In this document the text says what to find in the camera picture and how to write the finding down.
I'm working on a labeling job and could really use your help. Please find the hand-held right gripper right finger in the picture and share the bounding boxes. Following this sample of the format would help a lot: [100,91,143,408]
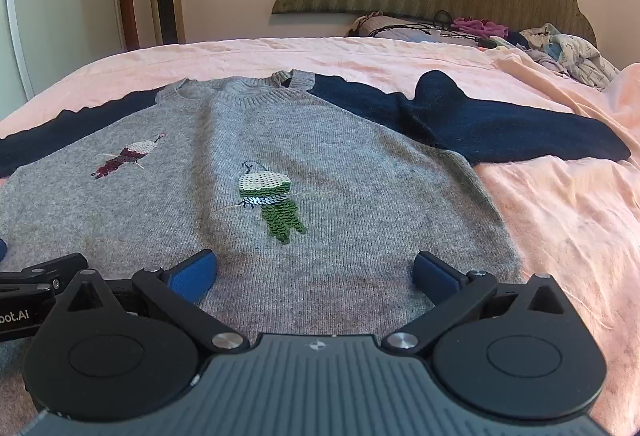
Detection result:
[381,250,572,358]

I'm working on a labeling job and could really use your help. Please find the grey sweater with navy sleeves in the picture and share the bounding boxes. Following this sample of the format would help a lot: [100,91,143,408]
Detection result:
[0,69,632,373]

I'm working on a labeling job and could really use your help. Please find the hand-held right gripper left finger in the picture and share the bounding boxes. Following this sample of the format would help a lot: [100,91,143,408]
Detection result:
[54,249,252,358]

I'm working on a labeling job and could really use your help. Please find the pink bed sheet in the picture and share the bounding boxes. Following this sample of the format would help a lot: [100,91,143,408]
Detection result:
[0,36,640,436]

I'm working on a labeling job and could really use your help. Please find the pile of light clothes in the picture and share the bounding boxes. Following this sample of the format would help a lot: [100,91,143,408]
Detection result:
[500,22,622,91]

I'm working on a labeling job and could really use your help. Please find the white flowered wardrobe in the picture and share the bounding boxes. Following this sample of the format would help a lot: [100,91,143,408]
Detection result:
[0,0,127,103]

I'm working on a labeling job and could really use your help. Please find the purple cloth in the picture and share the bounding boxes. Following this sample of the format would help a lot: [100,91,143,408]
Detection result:
[451,17,510,40]

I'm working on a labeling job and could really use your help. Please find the pillow with black cable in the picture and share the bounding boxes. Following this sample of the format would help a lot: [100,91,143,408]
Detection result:
[372,10,498,50]

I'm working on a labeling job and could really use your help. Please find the grey pillow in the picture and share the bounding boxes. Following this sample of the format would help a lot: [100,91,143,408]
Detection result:
[348,12,453,40]

